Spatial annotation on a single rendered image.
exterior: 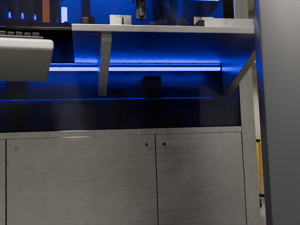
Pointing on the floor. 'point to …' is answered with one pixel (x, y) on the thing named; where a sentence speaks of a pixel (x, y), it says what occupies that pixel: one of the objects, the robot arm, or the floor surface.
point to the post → (248, 135)
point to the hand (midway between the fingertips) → (140, 13)
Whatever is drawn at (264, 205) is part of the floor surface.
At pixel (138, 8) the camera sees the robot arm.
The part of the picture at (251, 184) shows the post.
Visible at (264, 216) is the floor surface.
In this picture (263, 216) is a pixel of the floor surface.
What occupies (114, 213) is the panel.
